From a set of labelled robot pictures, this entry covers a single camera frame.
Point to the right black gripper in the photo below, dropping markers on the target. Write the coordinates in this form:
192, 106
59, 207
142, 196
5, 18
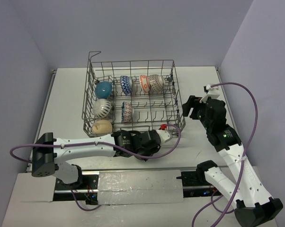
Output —
193, 101

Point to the blue patterned bowl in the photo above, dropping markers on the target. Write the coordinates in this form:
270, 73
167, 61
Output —
127, 112

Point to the yellow bowl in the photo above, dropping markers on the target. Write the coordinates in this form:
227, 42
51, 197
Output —
101, 127

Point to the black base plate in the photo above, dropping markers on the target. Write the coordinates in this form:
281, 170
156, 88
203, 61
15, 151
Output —
193, 187
87, 191

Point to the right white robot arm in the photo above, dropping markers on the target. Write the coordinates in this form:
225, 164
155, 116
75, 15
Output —
253, 204

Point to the plain blue bowl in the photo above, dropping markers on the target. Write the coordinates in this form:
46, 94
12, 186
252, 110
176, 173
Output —
103, 90

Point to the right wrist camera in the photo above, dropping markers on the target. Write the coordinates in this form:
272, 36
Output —
210, 93

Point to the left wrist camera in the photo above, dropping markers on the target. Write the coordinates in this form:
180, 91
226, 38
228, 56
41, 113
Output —
164, 134

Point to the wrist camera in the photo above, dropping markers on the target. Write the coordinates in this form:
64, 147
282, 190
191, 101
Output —
164, 134
210, 93

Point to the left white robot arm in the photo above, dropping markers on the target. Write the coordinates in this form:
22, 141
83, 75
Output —
50, 155

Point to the red patterned bowl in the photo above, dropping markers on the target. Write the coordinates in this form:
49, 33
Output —
126, 84

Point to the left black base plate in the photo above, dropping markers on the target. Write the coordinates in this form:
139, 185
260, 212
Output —
87, 191

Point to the orange floral bowl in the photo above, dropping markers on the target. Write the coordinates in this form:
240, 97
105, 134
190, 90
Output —
145, 85

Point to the grey wire dish rack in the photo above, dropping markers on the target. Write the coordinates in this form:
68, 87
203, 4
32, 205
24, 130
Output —
151, 110

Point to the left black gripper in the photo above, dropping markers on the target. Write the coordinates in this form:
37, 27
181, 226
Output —
152, 141

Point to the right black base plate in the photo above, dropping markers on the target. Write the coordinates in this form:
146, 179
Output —
193, 187

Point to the grey patterned bowl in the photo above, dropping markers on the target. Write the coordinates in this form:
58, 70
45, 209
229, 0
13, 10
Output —
157, 82

